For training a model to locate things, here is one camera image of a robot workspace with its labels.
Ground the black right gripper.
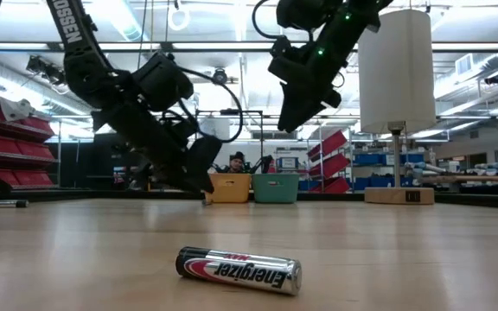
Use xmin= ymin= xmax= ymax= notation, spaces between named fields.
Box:
xmin=268 ymin=36 xmax=342 ymax=134

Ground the teal plastic bin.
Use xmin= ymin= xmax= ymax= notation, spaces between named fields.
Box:
xmin=252 ymin=173 xmax=301 ymax=205

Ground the silver ventilation duct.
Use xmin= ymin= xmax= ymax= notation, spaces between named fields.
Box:
xmin=91 ymin=0 xmax=146 ymax=44

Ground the white shade lamp wooden base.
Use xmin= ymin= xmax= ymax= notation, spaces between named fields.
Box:
xmin=357 ymin=9 xmax=437 ymax=206

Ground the black aluminium table frame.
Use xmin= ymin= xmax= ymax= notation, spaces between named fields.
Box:
xmin=0 ymin=188 xmax=498 ymax=211

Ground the black ceiling-mounted device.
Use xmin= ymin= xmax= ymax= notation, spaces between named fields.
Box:
xmin=26 ymin=54 xmax=67 ymax=86

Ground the blue white box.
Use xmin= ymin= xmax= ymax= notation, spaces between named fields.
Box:
xmin=277 ymin=155 xmax=300 ymax=172

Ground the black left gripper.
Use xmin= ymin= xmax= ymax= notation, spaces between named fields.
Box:
xmin=91 ymin=101 xmax=224 ymax=194

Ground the black ceiling dome camera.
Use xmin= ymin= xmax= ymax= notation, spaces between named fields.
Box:
xmin=211 ymin=67 xmax=230 ymax=87

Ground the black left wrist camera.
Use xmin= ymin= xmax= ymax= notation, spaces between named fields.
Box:
xmin=131 ymin=51 xmax=195 ymax=113

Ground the white hanging ring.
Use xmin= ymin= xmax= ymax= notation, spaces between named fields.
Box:
xmin=167 ymin=3 xmax=191 ymax=32

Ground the yellow plastic bin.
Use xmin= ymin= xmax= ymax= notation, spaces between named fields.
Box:
xmin=205 ymin=173 xmax=252 ymax=205

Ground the wooden background table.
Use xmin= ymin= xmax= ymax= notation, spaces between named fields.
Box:
xmin=419 ymin=174 xmax=498 ymax=183

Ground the person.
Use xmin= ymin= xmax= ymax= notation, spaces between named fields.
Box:
xmin=226 ymin=150 xmax=247 ymax=175

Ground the red bin rack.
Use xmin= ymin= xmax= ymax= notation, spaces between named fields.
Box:
xmin=306 ymin=129 xmax=352 ymax=194

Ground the red bin shelf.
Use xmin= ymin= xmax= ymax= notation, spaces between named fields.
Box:
xmin=0 ymin=95 xmax=59 ymax=192

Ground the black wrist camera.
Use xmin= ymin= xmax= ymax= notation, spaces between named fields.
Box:
xmin=276 ymin=0 xmax=341 ymax=32
xmin=131 ymin=51 xmax=195 ymax=113

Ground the black background monitor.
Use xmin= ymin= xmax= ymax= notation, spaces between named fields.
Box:
xmin=92 ymin=131 xmax=146 ymax=170

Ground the blue bin shelf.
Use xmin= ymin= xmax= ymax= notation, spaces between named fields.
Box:
xmin=351 ymin=150 xmax=426 ymax=191

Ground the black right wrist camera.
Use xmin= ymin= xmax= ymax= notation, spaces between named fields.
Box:
xmin=276 ymin=0 xmax=341 ymax=32

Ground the black rig frame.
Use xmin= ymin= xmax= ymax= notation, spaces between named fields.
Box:
xmin=194 ymin=109 xmax=265 ymax=175

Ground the white cylindrical tank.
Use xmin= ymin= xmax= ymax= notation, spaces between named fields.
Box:
xmin=200 ymin=116 xmax=232 ymax=143

